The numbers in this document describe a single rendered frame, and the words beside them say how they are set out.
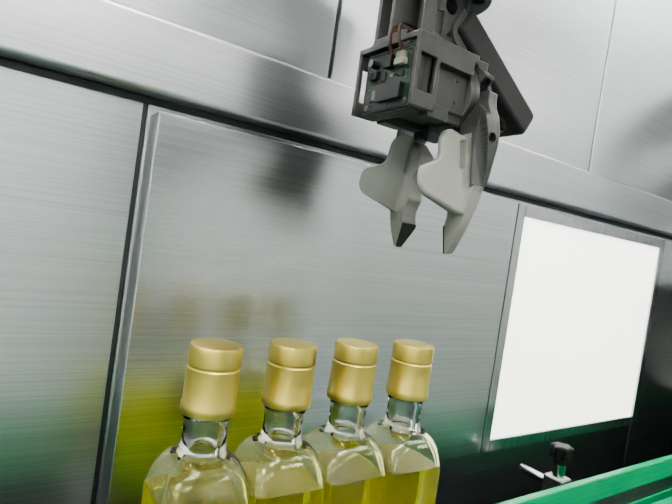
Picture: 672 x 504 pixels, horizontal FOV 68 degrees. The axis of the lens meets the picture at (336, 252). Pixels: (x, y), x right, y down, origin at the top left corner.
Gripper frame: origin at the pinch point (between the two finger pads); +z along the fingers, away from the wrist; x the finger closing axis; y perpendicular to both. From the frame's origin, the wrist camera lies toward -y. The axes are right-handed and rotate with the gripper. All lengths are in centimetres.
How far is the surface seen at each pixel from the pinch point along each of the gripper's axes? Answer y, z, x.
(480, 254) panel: -20.9, 0.8, -11.9
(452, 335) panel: -18.1, 11.2, -11.9
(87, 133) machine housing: 24.4, -4.2, -15.0
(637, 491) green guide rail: -54, 33, -3
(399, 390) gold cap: 1.5, 12.8, 0.8
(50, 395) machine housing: 24.6, 17.2, -15.0
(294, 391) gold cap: 11.9, 12.0, 1.5
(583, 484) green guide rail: -37.5, 28.9, -3.1
